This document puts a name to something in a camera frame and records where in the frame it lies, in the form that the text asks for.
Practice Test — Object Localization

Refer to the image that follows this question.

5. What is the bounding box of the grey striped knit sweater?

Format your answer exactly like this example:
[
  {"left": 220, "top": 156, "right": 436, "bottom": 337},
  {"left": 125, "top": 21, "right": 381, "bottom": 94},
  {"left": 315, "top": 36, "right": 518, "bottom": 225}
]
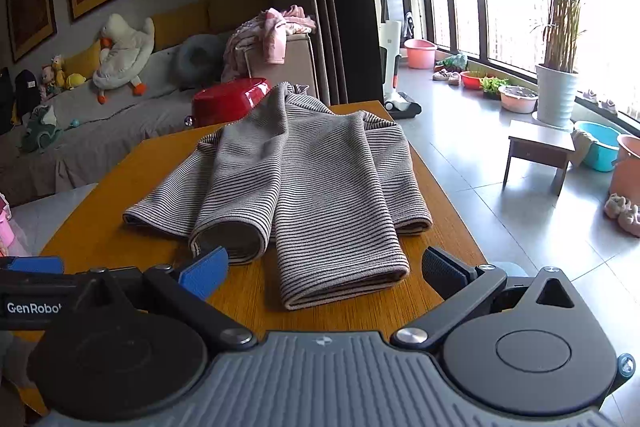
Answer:
[{"left": 124, "top": 83, "right": 433, "bottom": 310}]

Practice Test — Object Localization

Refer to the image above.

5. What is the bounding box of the pink clothes pile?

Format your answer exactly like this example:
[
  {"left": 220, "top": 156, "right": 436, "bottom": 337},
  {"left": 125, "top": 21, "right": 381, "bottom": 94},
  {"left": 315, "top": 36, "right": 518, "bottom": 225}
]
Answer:
[{"left": 221, "top": 4, "right": 317, "bottom": 82}]

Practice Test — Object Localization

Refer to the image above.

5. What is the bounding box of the pink storage box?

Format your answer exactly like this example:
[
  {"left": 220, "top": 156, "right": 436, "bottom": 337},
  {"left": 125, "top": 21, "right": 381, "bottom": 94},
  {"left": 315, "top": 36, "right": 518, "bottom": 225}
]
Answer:
[{"left": 0, "top": 195, "right": 30, "bottom": 257}]

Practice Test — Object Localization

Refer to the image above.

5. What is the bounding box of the grey covered sofa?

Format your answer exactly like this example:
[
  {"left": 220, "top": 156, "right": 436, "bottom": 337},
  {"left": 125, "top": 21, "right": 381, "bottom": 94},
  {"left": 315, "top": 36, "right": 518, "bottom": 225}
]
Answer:
[{"left": 1, "top": 0, "right": 273, "bottom": 205}]

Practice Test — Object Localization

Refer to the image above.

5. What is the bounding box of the green dinosaur plush toy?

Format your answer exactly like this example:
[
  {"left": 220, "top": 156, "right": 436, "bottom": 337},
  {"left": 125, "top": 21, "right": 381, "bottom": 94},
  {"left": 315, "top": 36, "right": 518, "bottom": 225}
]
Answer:
[{"left": 20, "top": 105, "right": 63, "bottom": 154}]

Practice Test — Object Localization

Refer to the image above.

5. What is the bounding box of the small wooden stool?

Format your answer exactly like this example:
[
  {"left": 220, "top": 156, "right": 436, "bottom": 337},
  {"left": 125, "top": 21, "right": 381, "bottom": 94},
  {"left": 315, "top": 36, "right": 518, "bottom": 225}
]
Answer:
[{"left": 502, "top": 120, "right": 575, "bottom": 196}]

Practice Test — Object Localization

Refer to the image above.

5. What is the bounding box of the yellow plush toy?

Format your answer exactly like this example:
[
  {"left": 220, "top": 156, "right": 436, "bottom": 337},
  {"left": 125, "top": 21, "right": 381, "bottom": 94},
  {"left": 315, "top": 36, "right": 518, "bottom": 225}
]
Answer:
[{"left": 40, "top": 55, "right": 86, "bottom": 101}]

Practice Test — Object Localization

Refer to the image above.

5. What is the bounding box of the red round stool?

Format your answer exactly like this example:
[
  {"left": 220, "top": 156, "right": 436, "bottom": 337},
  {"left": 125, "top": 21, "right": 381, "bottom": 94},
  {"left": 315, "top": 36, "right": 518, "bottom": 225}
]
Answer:
[{"left": 184, "top": 78, "right": 271, "bottom": 128}]

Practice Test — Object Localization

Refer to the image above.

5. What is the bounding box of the blue plastic basin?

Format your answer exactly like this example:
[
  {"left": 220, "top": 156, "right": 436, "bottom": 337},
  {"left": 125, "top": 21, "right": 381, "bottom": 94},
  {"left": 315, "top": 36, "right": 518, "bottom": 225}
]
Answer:
[{"left": 574, "top": 121, "right": 620, "bottom": 172}]

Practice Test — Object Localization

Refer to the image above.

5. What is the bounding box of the pink bucket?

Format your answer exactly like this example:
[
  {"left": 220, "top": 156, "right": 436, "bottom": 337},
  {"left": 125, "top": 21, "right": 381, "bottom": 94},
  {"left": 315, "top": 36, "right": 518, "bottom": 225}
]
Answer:
[{"left": 608, "top": 134, "right": 640, "bottom": 205}]

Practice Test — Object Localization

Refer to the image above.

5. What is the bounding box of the white upright vacuum cleaner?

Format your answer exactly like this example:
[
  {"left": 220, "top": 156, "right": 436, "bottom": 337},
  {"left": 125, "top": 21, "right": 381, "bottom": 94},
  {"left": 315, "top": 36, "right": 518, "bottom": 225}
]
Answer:
[{"left": 378, "top": 0, "right": 422, "bottom": 120}]

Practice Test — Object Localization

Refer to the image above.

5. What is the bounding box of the pink bowl with lid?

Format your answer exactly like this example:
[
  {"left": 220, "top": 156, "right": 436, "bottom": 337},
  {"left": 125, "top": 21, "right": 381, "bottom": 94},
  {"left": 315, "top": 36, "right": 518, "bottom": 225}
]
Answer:
[{"left": 499, "top": 84, "right": 538, "bottom": 114}]

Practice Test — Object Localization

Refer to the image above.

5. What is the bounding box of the red bowl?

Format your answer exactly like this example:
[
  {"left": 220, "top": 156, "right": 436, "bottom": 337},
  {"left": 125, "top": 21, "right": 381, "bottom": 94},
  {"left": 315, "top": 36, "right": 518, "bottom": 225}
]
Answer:
[{"left": 460, "top": 72, "right": 484, "bottom": 90}]

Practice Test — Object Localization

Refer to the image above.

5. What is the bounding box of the white goose plush toy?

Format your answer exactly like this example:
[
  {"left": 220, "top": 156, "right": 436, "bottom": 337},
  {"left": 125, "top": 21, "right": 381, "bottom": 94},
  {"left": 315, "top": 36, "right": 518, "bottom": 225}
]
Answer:
[{"left": 92, "top": 13, "right": 155, "bottom": 104}]

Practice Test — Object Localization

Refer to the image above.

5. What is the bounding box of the grey neck pillow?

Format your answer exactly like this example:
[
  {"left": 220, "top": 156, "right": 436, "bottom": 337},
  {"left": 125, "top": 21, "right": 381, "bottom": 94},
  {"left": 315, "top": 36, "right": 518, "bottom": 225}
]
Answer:
[{"left": 174, "top": 34, "right": 226, "bottom": 89}]

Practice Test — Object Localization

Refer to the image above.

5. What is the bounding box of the pink plastic basin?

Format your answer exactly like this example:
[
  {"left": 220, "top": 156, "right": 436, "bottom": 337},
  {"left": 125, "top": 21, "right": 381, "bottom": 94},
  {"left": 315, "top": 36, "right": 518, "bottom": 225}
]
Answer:
[{"left": 405, "top": 39, "right": 437, "bottom": 69}]

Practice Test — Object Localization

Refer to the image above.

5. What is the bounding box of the dark curtain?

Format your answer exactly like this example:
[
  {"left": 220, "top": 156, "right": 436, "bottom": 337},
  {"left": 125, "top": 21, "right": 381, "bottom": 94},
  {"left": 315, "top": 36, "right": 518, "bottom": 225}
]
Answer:
[{"left": 310, "top": 0, "right": 383, "bottom": 105}]

